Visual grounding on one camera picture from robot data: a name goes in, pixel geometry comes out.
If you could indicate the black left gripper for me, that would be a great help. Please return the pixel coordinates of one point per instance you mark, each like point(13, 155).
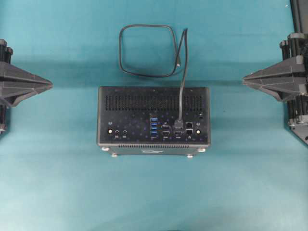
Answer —
point(20, 84)

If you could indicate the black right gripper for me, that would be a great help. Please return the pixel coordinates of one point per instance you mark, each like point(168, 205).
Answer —
point(294, 64)

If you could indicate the black mini PC box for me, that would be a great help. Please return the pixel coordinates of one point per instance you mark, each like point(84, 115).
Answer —
point(146, 120)

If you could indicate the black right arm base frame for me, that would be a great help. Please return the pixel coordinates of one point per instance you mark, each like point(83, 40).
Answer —
point(299, 16)

